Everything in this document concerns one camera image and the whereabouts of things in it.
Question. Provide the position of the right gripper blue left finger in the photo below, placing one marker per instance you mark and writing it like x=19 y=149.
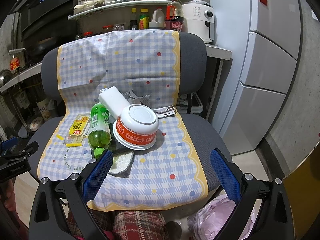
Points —
x=95 y=174

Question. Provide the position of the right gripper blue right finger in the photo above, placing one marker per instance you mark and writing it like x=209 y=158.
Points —
x=227 y=175

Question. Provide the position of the dark fruit snack bag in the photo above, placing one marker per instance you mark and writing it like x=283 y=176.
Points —
x=123 y=157

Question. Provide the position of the green plastic bottle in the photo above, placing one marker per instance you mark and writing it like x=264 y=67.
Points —
x=99 y=135

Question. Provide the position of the yellow snack wrapper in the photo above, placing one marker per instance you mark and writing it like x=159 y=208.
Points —
x=77 y=131

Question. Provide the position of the orange white instant noodle bowl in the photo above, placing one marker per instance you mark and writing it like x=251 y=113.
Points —
x=136 y=127

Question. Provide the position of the pink trash bag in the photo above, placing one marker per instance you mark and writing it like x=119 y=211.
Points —
x=209 y=220

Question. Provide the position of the person left hand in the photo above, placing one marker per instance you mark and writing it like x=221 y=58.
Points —
x=10 y=203

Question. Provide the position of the small yellow wrapper strip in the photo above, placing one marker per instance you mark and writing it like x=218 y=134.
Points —
x=60 y=137

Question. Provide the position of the blue checkered dotted cloth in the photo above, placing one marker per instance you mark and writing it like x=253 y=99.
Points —
x=148 y=62

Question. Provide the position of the plaid trousers leg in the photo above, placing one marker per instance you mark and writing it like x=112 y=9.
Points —
x=132 y=224

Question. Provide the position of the white rectangular box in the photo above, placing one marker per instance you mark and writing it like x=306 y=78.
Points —
x=113 y=100

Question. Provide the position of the striped foil wrapper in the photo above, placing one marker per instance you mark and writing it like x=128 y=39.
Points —
x=164 y=112

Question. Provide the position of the grey office chair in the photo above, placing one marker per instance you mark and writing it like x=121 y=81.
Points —
x=204 y=137

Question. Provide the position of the black range hood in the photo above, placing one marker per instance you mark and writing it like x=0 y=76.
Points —
x=43 y=19

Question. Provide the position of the white refrigerator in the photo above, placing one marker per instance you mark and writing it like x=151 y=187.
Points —
x=264 y=39

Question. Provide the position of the yellow green sauce bottle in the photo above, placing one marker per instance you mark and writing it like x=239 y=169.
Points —
x=144 y=19

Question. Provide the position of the curved metal kitchen shelf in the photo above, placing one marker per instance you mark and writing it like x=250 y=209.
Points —
x=117 y=4

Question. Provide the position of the dark soy sauce bottle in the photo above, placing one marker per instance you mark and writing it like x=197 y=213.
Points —
x=174 y=16

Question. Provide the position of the white plastic jug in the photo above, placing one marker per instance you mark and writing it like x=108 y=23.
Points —
x=158 y=19

